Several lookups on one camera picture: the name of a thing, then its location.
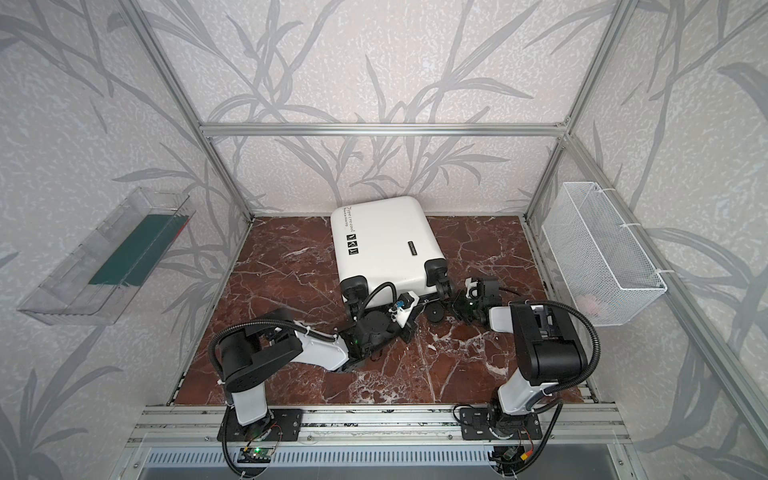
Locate aluminium cage frame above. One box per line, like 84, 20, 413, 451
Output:
118, 1, 767, 448

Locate clear plastic wall tray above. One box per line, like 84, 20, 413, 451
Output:
18, 187, 196, 326

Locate green circuit board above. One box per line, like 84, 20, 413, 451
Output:
236, 447, 275, 465

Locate pink item in basket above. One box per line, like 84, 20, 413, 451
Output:
575, 294, 605, 320

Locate white hard-shell suitcase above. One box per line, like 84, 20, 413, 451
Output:
331, 196, 451, 320

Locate right circuit board wires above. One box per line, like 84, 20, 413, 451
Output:
488, 443, 544, 472

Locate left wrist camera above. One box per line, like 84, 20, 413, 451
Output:
389, 291, 420, 328

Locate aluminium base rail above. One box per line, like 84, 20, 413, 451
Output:
126, 403, 631, 448

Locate white wire mesh basket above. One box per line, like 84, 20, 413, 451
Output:
542, 182, 667, 327

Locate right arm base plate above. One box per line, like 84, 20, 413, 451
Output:
452, 404, 543, 441

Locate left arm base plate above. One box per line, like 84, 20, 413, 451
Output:
217, 407, 304, 443

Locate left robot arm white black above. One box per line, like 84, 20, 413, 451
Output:
207, 301, 423, 427

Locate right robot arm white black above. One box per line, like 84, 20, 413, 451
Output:
451, 287, 601, 418

